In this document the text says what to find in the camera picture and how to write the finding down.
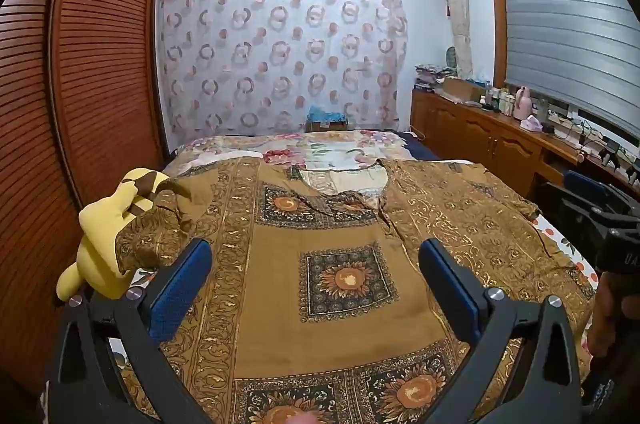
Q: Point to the yellow plush toy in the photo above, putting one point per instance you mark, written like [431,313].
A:
[101,221]

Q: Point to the circle patterned wall curtain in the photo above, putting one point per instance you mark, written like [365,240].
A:
[259,67]

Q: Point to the brown louvered wardrobe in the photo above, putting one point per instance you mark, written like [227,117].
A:
[79,108]

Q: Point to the stack of papers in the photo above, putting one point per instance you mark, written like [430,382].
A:
[430,77]

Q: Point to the grey window blind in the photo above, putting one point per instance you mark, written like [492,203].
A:
[582,52]

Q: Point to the cardboard box on cabinet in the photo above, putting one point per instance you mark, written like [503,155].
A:
[462,90]

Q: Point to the brown gold patterned garment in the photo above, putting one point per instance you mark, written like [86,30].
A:
[315,302]

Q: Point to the floral quilt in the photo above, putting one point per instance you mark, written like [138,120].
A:
[334,150]

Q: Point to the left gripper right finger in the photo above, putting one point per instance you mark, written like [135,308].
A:
[543,385]

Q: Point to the wooden sideboard cabinet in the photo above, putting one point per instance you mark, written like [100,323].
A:
[522,160]

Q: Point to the pink kettle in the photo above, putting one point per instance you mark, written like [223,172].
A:
[523,105]

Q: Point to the blue item box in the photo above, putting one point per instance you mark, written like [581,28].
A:
[319,120]

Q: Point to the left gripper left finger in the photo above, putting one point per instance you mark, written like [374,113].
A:
[86,386]

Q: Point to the person right hand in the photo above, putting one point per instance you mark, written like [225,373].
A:
[609,298]

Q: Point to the orange print bed sheet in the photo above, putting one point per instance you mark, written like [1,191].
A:
[565,243]

